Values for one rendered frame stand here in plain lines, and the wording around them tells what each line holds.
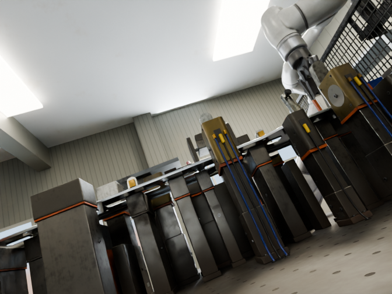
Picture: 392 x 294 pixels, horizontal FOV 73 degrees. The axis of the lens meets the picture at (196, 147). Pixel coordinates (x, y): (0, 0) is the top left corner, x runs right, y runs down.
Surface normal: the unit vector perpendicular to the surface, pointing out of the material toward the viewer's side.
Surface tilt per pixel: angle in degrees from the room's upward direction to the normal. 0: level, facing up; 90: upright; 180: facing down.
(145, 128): 90
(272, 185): 90
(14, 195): 90
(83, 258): 90
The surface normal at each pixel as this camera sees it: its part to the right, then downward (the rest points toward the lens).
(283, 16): -0.37, -0.23
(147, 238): -0.05, -0.36
